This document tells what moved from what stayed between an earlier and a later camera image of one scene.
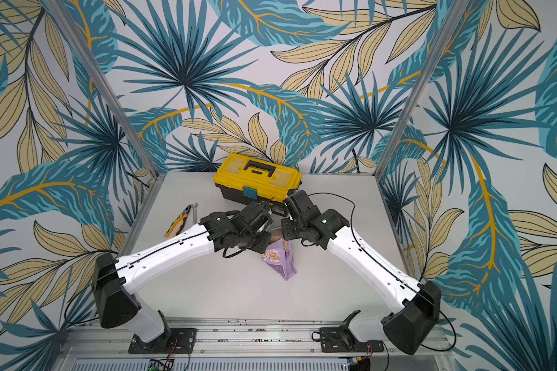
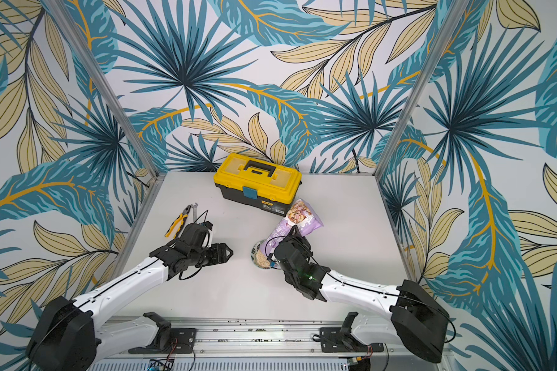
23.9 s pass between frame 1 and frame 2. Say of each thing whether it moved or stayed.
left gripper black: moved
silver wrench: stayed
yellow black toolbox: stayed
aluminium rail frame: stayed
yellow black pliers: stayed
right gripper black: moved
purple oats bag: moved
